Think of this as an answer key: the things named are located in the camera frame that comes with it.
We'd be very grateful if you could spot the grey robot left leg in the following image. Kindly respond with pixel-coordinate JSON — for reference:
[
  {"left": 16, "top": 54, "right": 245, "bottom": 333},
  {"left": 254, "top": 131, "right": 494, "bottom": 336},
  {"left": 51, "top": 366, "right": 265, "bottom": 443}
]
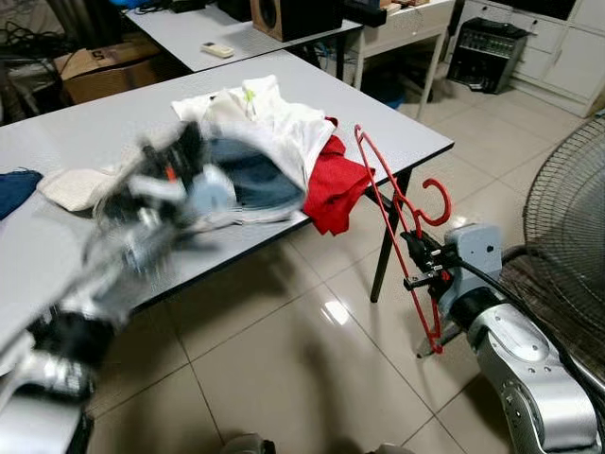
[{"left": 220, "top": 433, "right": 277, "bottom": 454}]

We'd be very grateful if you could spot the dark blue denim garment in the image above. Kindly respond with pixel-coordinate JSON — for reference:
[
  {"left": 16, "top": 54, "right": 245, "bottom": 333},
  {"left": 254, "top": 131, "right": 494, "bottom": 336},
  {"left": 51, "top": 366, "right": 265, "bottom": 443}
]
[{"left": 0, "top": 168, "right": 44, "bottom": 220}]

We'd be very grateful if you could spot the black audio amplifier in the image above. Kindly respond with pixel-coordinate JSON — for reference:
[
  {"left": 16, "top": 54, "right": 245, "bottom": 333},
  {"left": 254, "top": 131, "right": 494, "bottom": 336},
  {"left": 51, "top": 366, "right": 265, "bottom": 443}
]
[{"left": 447, "top": 17, "right": 532, "bottom": 96}]

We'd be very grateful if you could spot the black standing fan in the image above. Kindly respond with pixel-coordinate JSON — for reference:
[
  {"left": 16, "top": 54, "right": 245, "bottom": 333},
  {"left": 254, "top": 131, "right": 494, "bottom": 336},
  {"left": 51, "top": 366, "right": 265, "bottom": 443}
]
[{"left": 523, "top": 118, "right": 605, "bottom": 313}]

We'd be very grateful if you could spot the chair with plaid cushion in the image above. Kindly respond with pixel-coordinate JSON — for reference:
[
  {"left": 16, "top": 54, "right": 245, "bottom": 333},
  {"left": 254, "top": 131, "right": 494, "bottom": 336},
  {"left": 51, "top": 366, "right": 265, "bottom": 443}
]
[{"left": 496, "top": 244, "right": 605, "bottom": 389}]

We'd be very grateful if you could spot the thin bright red hanger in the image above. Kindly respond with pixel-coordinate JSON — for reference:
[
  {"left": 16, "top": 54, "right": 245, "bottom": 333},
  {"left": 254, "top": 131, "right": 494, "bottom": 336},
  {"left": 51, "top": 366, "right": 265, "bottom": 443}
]
[{"left": 354, "top": 125, "right": 453, "bottom": 356}]

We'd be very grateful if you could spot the white desk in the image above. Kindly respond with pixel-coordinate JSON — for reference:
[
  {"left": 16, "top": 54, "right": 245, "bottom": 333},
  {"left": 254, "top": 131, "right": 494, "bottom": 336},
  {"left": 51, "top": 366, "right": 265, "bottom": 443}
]
[{"left": 345, "top": 0, "right": 459, "bottom": 119}]

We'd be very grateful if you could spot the brown cardboard box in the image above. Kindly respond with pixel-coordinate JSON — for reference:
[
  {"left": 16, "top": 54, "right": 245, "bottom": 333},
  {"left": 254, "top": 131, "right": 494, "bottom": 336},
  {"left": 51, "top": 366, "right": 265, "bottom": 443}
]
[{"left": 55, "top": 38, "right": 181, "bottom": 105}]

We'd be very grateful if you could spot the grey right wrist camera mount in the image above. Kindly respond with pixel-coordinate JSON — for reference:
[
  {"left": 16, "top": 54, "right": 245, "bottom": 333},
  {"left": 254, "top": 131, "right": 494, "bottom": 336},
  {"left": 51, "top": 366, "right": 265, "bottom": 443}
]
[{"left": 444, "top": 224, "right": 504, "bottom": 294}]

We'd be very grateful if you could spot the red cloth garment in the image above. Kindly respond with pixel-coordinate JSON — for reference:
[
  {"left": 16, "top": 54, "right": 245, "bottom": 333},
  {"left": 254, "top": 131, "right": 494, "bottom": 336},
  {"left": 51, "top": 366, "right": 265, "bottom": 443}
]
[{"left": 302, "top": 118, "right": 374, "bottom": 236}]

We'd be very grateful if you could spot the wooden loudspeaker box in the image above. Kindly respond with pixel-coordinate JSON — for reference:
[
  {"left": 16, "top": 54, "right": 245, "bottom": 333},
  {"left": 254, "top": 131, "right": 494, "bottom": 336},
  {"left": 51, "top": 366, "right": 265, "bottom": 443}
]
[{"left": 251, "top": 0, "right": 343, "bottom": 43}]

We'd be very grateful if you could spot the grey folding table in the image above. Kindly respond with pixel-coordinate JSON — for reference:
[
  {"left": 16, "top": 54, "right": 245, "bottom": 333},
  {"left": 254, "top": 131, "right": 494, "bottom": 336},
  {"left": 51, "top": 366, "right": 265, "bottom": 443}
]
[{"left": 0, "top": 49, "right": 457, "bottom": 351}]

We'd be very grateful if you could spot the cream white jacket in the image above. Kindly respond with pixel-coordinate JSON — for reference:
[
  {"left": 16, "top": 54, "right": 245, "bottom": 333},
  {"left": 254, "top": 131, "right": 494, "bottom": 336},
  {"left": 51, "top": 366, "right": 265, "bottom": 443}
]
[{"left": 38, "top": 74, "right": 334, "bottom": 217}]

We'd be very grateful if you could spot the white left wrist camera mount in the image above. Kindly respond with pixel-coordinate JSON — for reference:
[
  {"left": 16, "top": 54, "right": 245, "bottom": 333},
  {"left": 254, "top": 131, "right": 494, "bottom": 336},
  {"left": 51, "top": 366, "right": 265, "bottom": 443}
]
[{"left": 180, "top": 163, "right": 239, "bottom": 220}]

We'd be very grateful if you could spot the white drawer cabinet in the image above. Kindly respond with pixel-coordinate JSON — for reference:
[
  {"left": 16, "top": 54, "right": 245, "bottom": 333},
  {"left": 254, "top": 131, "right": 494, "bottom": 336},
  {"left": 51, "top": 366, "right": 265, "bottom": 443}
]
[{"left": 454, "top": 0, "right": 605, "bottom": 107}]

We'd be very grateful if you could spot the white remote control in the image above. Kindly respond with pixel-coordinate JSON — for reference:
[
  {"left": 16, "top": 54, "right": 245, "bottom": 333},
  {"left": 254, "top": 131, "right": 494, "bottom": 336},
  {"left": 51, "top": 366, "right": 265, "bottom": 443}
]
[{"left": 200, "top": 42, "right": 234, "bottom": 59}]

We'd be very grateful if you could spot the grey background table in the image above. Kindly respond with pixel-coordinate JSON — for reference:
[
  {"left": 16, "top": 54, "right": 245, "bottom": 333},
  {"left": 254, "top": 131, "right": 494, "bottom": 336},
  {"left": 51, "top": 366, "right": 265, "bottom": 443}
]
[{"left": 123, "top": 0, "right": 362, "bottom": 75}]

